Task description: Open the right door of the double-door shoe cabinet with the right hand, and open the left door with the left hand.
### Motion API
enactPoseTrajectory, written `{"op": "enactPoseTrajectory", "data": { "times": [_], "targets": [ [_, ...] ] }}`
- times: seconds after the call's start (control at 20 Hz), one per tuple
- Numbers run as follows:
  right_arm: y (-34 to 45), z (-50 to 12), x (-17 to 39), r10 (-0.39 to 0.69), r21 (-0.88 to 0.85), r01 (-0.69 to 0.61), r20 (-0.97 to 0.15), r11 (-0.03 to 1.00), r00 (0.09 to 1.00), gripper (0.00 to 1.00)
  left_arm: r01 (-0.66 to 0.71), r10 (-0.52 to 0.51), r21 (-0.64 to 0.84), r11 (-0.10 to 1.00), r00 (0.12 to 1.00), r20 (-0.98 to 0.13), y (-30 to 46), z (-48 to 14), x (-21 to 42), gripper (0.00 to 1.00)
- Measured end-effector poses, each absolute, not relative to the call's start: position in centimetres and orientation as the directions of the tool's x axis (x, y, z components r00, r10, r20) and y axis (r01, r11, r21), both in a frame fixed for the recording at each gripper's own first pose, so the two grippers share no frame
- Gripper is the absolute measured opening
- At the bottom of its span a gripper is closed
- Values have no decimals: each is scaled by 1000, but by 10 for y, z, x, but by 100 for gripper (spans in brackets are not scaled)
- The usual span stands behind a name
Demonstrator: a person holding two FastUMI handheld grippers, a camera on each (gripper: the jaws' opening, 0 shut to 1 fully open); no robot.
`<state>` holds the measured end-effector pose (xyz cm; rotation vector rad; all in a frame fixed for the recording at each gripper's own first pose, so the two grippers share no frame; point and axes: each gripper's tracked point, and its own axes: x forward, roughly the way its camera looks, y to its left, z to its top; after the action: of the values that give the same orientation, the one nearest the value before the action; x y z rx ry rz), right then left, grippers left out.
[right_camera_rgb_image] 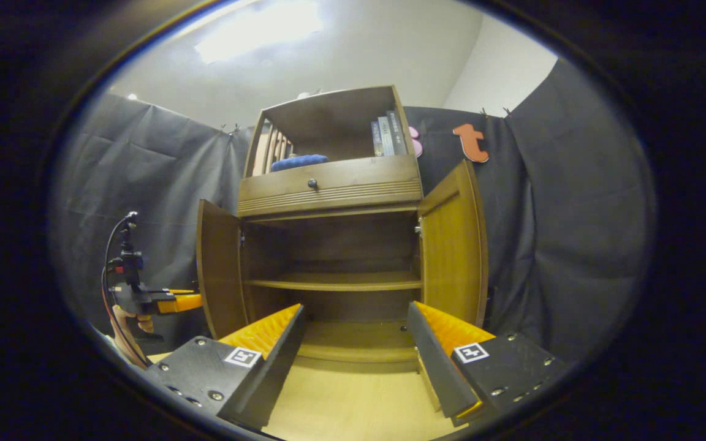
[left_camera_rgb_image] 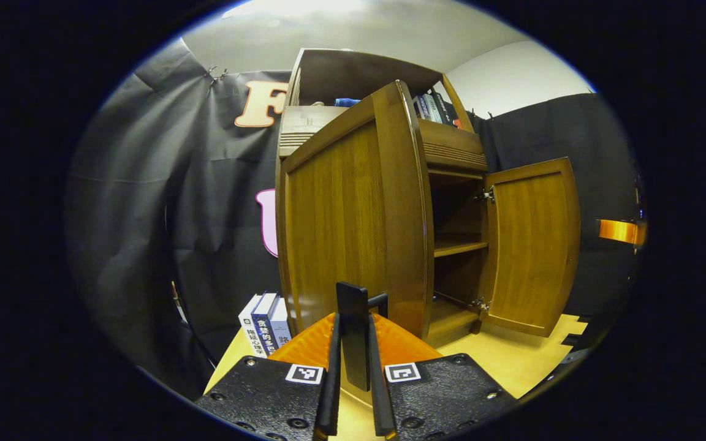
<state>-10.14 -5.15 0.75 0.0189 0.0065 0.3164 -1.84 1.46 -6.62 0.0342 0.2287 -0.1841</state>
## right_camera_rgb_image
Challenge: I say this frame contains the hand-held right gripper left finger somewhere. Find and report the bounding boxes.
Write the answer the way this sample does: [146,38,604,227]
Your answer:
[143,304,306,431]

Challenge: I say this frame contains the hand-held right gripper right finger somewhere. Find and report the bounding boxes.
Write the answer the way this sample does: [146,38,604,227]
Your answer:
[407,301,568,428]

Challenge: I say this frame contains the wooden cabinet door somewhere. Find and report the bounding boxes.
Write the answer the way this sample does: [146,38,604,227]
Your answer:
[197,199,249,341]
[417,160,490,328]

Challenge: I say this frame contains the wooden double-door shoe cabinet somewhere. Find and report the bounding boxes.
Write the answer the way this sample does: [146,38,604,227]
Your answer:
[197,85,490,363]

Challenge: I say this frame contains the wooden cabinet drawer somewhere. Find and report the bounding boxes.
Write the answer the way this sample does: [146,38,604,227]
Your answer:
[237,154,423,218]

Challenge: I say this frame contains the blue folded towel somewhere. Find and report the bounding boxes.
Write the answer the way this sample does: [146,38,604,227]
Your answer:
[271,154,329,172]

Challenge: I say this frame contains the black backdrop cloth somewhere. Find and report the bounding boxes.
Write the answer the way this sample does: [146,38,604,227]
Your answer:
[53,58,657,362]

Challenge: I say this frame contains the grey book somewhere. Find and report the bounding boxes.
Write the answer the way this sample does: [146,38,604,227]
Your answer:
[378,116,395,156]

